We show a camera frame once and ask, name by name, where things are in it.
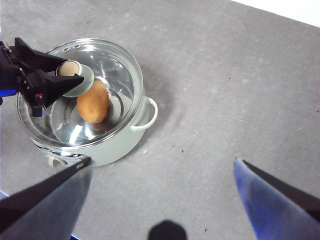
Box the brown potato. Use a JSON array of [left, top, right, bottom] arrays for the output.
[[75, 79, 111, 124]]

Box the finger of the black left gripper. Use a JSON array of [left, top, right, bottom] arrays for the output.
[[9, 37, 70, 74], [26, 69, 85, 110]]

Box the pale green electric cooking pot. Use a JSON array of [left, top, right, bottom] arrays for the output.
[[16, 37, 159, 168]]

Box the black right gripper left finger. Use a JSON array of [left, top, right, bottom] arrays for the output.
[[0, 156, 94, 240]]

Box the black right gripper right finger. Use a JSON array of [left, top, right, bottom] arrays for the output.
[[233, 156, 320, 240]]

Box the glass lid with green knob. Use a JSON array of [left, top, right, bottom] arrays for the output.
[[16, 37, 146, 149]]

